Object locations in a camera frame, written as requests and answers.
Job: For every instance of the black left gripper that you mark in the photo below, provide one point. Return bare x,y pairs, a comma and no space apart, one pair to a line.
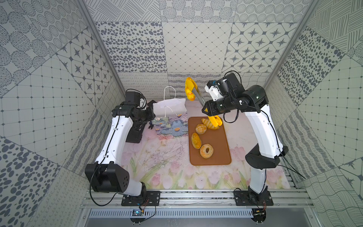
149,114

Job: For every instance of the ring donut bread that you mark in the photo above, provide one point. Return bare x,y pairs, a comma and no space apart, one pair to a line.
206,151

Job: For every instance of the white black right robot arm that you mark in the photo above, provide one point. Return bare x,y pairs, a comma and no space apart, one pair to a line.
253,102

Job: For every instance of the yellow steel food tongs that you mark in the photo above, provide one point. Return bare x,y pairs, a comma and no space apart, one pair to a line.
192,93

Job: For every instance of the controller board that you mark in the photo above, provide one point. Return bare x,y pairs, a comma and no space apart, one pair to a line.
258,216
137,216

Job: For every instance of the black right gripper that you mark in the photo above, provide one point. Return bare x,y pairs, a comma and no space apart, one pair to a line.
211,109

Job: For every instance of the right controller board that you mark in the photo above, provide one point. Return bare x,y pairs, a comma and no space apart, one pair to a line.
258,216

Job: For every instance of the floral paper gift bag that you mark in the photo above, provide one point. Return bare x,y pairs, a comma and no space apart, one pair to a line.
171,120

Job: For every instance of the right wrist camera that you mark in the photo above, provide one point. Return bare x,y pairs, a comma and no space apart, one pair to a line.
220,88

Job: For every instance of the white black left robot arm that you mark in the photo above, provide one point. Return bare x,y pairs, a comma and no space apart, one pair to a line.
106,173

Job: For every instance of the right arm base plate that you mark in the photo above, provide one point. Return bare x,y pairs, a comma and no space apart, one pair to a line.
250,198

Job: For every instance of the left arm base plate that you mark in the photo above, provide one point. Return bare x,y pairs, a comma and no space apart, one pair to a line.
149,198

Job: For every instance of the left controller board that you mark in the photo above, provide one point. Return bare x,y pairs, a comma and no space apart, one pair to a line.
137,216

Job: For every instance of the oval green-topped bread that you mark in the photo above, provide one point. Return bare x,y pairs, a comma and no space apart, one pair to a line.
196,141

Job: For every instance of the round bun bread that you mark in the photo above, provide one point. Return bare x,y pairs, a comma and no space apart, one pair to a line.
200,129

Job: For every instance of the striped croissant bread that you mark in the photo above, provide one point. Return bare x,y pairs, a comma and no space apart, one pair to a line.
209,124

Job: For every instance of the brown serving tray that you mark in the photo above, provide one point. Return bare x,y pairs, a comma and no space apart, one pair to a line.
216,138

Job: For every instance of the aluminium mounting rail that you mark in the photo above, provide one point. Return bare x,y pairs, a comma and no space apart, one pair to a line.
224,198

